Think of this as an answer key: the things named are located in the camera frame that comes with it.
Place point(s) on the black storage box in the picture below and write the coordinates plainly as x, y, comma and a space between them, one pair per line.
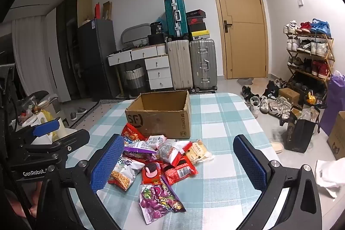
156, 39

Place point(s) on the silver red snack packet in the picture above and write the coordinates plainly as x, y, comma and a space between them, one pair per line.
167, 151

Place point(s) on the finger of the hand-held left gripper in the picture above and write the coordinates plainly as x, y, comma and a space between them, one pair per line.
70, 141
45, 126

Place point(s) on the grey white laundry basket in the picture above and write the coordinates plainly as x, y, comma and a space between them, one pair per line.
134, 77

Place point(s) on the small brown cardboard carton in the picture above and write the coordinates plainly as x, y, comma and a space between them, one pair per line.
288, 95

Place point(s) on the white curtain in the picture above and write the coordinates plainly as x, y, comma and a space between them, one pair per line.
29, 57

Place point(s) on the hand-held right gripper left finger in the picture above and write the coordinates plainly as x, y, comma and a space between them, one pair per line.
107, 162

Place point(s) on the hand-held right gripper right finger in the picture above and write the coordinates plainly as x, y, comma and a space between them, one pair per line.
250, 162

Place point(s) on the black labelled packet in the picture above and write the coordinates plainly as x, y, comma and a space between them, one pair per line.
156, 28

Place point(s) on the person's left hand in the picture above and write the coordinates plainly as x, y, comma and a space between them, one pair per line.
17, 205

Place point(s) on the tan wooden door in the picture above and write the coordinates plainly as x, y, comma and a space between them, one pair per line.
242, 44

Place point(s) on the black shopping bag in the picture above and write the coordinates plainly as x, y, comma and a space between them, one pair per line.
300, 133

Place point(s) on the dark purple candy packet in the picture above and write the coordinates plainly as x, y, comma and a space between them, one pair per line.
173, 200

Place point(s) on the dark tall wardrobe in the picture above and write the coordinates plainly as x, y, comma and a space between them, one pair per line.
64, 52

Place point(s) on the white desk with drawers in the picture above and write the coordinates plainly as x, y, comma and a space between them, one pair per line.
159, 73

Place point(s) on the pile of loose shoes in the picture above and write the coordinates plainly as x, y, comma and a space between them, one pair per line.
272, 106

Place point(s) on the beige suitcase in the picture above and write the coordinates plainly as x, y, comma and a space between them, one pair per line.
179, 65

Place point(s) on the purple bag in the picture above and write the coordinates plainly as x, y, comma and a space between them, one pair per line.
335, 98

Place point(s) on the beige slipper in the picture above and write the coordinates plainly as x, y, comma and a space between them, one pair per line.
277, 147

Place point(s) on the cream cake packet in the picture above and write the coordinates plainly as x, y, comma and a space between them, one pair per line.
198, 153

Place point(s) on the grey door mat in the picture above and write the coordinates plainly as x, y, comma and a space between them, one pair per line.
244, 81

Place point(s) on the red wafer bar packet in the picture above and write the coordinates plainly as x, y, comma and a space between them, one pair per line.
180, 173
183, 161

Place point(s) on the purple silver snack packet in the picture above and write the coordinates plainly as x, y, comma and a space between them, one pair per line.
140, 149

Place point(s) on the red round cookie packet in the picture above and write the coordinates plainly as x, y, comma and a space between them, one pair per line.
151, 172

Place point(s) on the grey oval board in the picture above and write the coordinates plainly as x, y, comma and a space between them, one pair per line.
133, 30

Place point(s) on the white blue chips packet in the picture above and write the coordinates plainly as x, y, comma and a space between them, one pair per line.
126, 170

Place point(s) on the pair of grey slippers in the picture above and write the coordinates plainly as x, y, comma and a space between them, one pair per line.
78, 114

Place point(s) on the white snack packet red trim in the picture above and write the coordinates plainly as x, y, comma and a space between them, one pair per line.
156, 140

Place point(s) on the purple grape candy packet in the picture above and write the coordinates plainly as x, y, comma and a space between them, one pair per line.
153, 203

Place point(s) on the large printed cardboard carton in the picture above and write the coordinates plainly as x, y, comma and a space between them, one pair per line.
337, 138

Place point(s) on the red paper bag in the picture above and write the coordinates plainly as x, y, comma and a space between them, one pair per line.
97, 11

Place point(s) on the white plastic bag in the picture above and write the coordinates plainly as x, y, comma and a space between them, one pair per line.
328, 173

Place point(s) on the wooden shoe rack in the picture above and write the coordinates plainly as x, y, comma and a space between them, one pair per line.
330, 56

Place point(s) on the silver suitcase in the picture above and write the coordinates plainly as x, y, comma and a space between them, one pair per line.
202, 63

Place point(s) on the brown cardboard box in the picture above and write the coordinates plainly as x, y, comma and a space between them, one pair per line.
156, 122

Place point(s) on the teal suitcase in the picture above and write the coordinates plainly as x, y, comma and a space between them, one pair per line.
172, 17

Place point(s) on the brown paper bag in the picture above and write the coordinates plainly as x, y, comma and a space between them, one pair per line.
107, 11

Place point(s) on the dark grey fridge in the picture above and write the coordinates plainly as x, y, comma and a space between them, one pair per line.
97, 63

